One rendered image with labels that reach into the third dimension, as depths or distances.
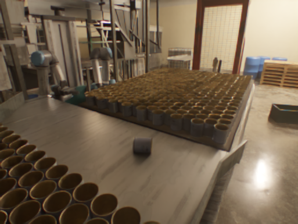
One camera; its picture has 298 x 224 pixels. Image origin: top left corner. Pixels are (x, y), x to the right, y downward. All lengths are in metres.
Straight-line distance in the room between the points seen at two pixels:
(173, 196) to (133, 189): 0.13
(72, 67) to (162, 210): 1.94
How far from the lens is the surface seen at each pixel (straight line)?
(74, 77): 2.28
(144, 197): 0.61
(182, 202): 0.61
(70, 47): 2.24
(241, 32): 2.32
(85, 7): 4.11
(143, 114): 1.07
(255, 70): 8.68
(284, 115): 4.38
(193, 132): 0.94
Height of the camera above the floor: 1.54
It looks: 22 degrees down
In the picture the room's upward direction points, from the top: straight up
